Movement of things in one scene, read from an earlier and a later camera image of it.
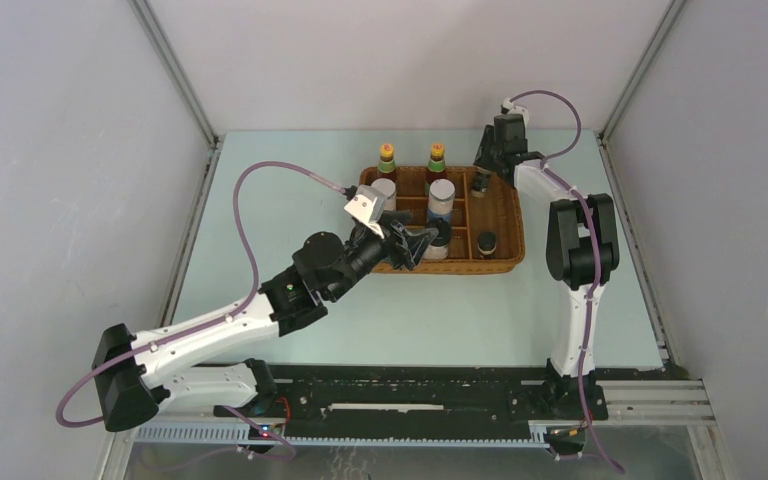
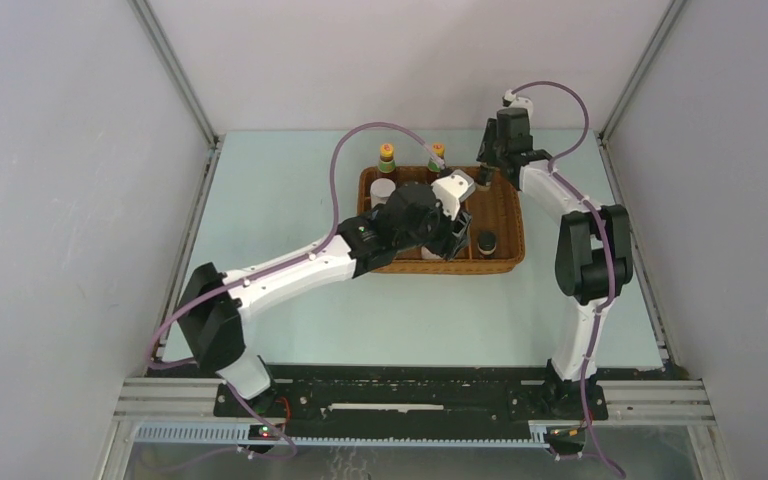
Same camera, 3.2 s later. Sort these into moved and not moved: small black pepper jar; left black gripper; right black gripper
Moved: left black gripper
Not moved: small black pepper jar; right black gripper
